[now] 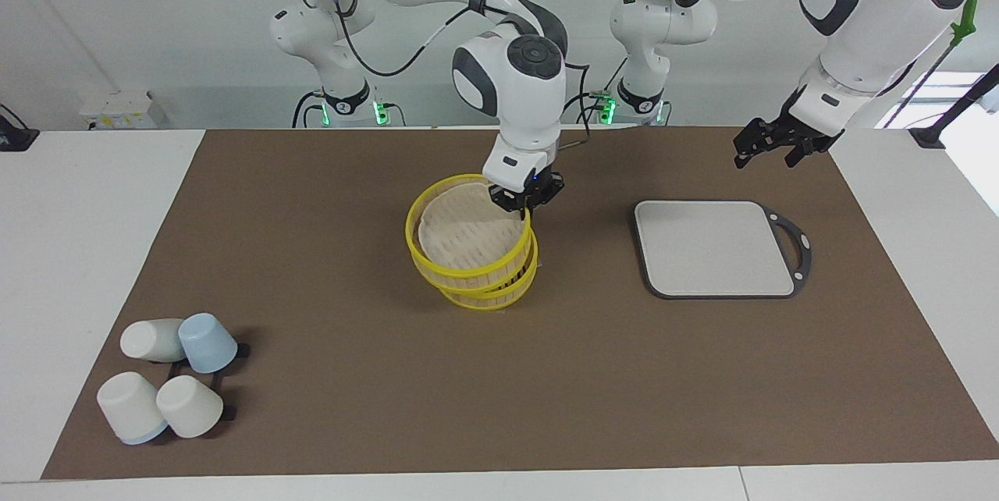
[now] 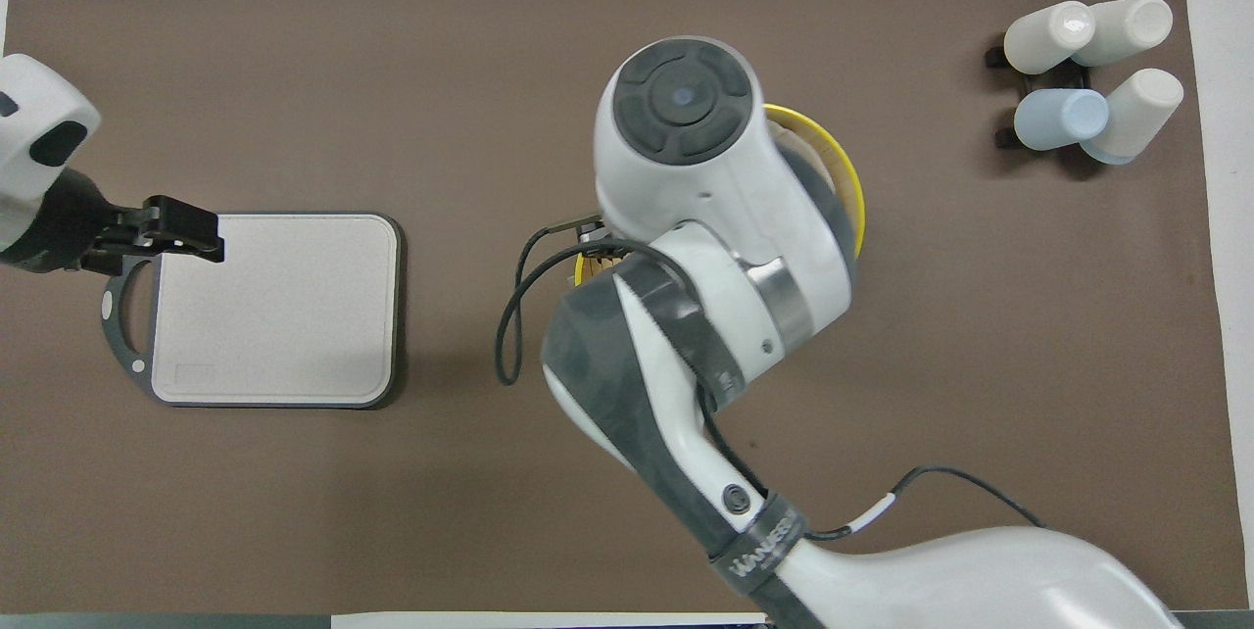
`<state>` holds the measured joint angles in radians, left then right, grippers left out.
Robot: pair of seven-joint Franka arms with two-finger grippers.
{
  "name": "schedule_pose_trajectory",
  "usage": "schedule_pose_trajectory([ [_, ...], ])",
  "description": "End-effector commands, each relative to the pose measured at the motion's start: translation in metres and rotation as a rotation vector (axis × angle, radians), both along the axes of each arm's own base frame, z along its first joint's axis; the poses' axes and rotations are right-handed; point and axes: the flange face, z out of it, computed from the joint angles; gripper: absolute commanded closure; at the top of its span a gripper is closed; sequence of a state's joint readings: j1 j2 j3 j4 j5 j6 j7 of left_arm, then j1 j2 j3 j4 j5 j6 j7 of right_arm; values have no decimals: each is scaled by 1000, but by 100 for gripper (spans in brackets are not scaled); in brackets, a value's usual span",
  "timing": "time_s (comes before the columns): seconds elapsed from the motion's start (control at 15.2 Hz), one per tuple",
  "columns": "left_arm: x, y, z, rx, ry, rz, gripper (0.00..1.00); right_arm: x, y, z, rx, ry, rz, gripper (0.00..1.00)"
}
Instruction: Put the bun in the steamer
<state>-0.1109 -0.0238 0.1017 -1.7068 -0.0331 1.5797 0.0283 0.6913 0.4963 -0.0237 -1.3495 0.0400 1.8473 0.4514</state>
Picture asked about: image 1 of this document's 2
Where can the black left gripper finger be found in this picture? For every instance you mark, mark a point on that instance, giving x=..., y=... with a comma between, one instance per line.
x=753, y=138
x=808, y=150

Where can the yellow bamboo steamer tier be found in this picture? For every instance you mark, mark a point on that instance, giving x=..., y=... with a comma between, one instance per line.
x=492, y=300
x=468, y=276

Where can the black cup rack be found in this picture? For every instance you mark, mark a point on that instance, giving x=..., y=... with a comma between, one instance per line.
x=231, y=412

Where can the white perforated steamer liner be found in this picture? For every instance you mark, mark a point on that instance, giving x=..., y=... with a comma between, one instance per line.
x=468, y=228

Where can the green tipped thin pole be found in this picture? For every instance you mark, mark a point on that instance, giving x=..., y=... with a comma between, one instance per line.
x=966, y=17

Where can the white plastic cup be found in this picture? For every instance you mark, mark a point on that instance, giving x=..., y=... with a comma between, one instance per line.
x=148, y=339
x=190, y=406
x=129, y=407

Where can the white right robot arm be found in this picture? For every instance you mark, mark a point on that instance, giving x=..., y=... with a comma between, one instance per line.
x=515, y=95

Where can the white wall socket box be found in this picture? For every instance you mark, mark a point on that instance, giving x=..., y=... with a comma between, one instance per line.
x=117, y=107

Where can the brown table mat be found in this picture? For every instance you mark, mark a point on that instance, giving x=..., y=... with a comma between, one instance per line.
x=351, y=329

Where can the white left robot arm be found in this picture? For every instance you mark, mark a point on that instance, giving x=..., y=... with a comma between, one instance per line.
x=866, y=17

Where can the black stand with clamp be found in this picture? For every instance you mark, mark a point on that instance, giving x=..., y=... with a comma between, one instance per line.
x=929, y=136

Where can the light blue plastic cup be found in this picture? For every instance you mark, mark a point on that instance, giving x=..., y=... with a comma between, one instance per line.
x=209, y=343

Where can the black table clamp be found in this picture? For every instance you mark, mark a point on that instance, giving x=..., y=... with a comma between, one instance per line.
x=15, y=138

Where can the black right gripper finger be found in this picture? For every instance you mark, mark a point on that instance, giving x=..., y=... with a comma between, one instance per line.
x=548, y=193
x=507, y=200

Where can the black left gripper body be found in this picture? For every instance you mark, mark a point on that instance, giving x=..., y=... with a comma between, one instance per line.
x=792, y=134

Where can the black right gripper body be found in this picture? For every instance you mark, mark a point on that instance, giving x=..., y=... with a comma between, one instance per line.
x=531, y=177

